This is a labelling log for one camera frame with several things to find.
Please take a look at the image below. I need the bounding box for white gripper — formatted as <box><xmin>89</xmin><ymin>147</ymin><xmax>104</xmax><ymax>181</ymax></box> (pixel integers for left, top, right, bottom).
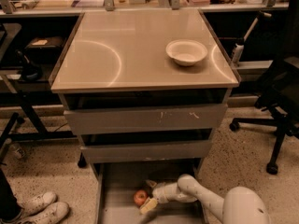
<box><xmin>139</xmin><ymin>180</ymin><xmax>178</xmax><ymax>215</ymax></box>

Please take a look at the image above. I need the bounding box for red apple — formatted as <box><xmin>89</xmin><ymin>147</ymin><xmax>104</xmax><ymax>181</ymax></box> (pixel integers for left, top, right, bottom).
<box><xmin>134</xmin><ymin>189</ymin><xmax>149</xmax><ymax>206</ymax></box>

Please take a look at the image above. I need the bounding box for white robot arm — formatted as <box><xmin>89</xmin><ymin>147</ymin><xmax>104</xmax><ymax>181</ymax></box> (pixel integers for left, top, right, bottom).
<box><xmin>139</xmin><ymin>174</ymin><xmax>271</xmax><ymax>224</ymax></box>

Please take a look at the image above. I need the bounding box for bottom grey drawer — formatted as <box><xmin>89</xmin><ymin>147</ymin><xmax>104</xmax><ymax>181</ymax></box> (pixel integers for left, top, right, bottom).
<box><xmin>95</xmin><ymin>161</ymin><xmax>209</xmax><ymax>224</ymax></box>

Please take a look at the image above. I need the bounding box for grey drawer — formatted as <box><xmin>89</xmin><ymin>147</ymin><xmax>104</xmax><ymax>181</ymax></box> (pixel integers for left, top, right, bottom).
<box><xmin>95</xmin><ymin>161</ymin><xmax>209</xmax><ymax>224</ymax></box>
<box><xmin>64</xmin><ymin>104</ymin><xmax>227</xmax><ymax>134</ymax></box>
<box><xmin>81</xmin><ymin>140</ymin><xmax>212</xmax><ymax>163</ymax></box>

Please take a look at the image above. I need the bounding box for middle grey drawer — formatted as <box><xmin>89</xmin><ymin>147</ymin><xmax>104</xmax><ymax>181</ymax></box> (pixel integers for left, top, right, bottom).
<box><xmin>81</xmin><ymin>140</ymin><xmax>212</xmax><ymax>163</ymax></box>

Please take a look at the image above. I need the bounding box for top grey drawer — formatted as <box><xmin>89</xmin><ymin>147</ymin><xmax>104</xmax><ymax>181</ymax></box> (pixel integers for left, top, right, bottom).
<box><xmin>64</xmin><ymin>104</ymin><xmax>227</xmax><ymax>134</ymax></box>

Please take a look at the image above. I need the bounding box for grey drawer cabinet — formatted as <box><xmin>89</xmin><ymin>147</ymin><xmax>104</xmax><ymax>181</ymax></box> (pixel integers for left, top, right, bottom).
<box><xmin>48</xmin><ymin>8</ymin><xmax>242</xmax><ymax>224</ymax></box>

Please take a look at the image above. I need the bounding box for lower white sneaker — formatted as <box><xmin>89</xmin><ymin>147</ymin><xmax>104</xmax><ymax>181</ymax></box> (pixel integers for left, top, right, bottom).
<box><xmin>14</xmin><ymin>202</ymin><xmax>70</xmax><ymax>224</ymax></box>

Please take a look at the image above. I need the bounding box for white sneaker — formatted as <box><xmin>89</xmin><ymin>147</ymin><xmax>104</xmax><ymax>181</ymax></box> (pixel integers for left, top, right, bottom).
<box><xmin>14</xmin><ymin>202</ymin><xmax>70</xmax><ymax>224</ymax></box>
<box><xmin>19</xmin><ymin>191</ymin><xmax>57</xmax><ymax>217</ymax></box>

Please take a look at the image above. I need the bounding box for upper white sneaker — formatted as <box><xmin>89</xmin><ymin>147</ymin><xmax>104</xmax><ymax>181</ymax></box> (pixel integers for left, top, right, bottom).
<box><xmin>19</xmin><ymin>191</ymin><xmax>57</xmax><ymax>217</ymax></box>

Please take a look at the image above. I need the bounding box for plastic bottle on floor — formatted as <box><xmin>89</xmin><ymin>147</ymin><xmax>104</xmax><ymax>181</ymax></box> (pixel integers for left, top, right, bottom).
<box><xmin>9</xmin><ymin>143</ymin><xmax>26</xmax><ymax>160</ymax></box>

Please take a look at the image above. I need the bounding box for black trouser leg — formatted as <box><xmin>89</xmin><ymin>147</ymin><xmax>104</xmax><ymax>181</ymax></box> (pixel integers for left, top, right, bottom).
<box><xmin>0</xmin><ymin>170</ymin><xmax>21</xmax><ymax>222</ymax></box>

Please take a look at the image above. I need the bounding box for white paper bowl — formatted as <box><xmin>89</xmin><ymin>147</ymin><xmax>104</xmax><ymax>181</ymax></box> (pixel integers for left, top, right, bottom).
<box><xmin>165</xmin><ymin>39</ymin><xmax>207</xmax><ymax>67</ymax></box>

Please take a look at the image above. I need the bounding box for white handheld vacuum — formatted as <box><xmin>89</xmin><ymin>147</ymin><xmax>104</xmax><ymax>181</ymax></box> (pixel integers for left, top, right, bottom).
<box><xmin>231</xmin><ymin>11</ymin><xmax>272</xmax><ymax>64</ymax></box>

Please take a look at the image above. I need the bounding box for black office chair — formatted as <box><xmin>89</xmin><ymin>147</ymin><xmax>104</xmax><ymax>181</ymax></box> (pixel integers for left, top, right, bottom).
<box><xmin>229</xmin><ymin>0</ymin><xmax>299</xmax><ymax>175</ymax></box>

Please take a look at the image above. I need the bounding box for black handheld device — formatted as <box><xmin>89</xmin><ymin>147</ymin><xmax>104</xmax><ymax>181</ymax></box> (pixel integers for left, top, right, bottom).
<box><xmin>16</xmin><ymin>49</ymin><xmax>42</xmax><ymax>81</ymax></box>

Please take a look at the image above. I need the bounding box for black box with label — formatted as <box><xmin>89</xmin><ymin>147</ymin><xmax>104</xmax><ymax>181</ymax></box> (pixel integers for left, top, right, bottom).
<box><xmin>25</xmin><ymin>36</ymin><xmax>65</xmax><ymax>64</ymax></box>

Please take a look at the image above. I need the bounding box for black desk frame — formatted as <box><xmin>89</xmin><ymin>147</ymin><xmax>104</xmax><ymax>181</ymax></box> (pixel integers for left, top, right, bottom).
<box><xmin>0</xmin><ymin>68</ymin><xmax>78</xmax><ymax>147</ymax></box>

